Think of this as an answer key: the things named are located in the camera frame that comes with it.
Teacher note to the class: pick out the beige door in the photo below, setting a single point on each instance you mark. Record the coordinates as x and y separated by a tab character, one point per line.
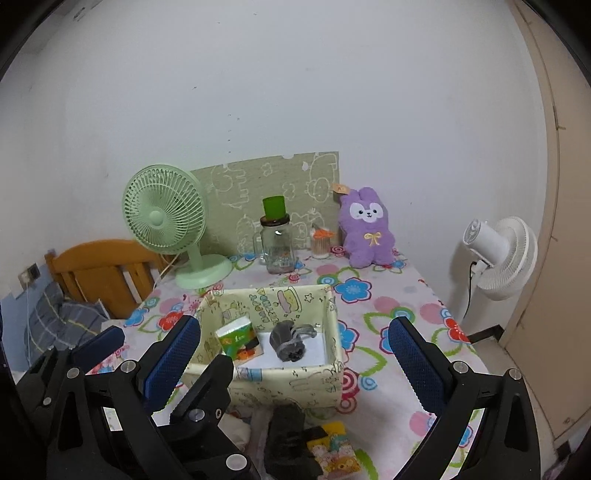
563	230

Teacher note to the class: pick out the green desk fan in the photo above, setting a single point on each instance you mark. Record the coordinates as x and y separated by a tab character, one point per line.
159	214

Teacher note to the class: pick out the green plastic cup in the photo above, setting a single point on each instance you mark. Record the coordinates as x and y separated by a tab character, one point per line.
274	207

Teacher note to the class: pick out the green cartoon-print board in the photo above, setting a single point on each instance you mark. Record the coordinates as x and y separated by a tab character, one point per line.
231	184

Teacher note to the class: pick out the green tissue packet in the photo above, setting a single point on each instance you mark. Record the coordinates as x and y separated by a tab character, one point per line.
234	333

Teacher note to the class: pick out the purple bunny plush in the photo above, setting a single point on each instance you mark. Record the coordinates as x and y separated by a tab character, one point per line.
367	230

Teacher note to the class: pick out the cartoon-print storage box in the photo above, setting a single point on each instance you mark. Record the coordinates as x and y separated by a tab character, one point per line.
277	385

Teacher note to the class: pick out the wall socket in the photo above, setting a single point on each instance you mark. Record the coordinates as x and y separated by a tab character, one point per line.
30	273

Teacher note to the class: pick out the rolled grey socks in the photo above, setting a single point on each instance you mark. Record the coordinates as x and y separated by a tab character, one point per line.
288	344

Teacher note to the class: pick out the white cloth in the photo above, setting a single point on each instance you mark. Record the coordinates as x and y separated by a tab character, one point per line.
235	431

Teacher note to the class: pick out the wooden headboard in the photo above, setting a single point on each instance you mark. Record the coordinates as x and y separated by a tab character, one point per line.
92	267

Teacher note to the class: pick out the grey plaid blanket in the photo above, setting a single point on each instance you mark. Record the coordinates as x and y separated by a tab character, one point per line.
60	318

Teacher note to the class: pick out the yellow cartoon packet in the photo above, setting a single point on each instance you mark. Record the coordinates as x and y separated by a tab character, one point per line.
334	452

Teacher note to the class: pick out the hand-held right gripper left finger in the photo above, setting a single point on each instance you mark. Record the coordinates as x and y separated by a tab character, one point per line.
171	357

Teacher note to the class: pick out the small orange-lid jar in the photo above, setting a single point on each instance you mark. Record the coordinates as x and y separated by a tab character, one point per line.
321	242

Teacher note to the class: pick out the dark cloth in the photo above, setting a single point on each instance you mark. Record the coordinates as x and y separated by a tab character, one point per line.
284	434

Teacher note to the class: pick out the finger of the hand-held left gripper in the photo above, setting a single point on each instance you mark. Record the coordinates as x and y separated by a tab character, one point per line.
104	341
207	392

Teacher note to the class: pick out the white fan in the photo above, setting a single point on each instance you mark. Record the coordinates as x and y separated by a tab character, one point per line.
503	258

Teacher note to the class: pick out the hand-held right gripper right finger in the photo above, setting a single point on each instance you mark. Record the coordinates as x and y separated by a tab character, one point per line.
415	364

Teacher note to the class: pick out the floral tablecloth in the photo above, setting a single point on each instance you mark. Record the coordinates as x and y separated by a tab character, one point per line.
392	295

